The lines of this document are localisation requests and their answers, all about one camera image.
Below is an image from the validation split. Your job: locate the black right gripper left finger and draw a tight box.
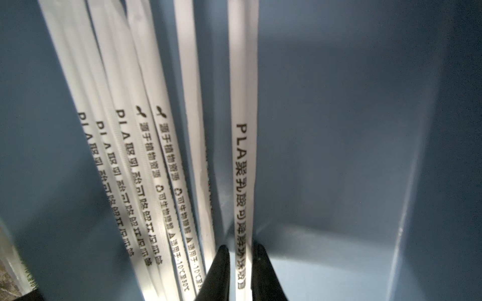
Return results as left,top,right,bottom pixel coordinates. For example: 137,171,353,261
195,245,230,301

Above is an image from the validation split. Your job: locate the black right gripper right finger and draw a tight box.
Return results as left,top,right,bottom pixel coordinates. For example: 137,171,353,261
251,243,287,301

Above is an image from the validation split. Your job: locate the blue plastic storage box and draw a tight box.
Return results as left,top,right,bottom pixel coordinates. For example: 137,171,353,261
1,1,481,300

